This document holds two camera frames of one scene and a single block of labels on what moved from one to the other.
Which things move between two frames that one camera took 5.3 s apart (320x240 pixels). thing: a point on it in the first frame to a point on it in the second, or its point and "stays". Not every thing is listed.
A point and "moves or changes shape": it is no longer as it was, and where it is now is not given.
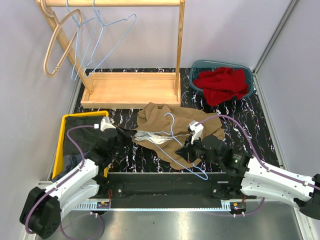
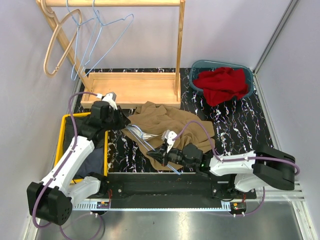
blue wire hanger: (150, 137) moves or changes shape
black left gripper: (127, 133) to (123, 120)
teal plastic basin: (201, 65) stays
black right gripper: (184, 152) to (158, 154)
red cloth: (222, 86) stays
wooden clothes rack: (120, 90) stays
